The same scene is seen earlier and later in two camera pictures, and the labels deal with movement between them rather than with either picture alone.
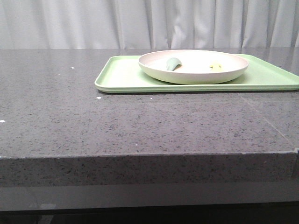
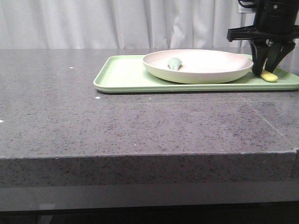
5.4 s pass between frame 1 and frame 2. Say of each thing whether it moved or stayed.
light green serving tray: stayed
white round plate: stayed
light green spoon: stayed
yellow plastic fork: moved
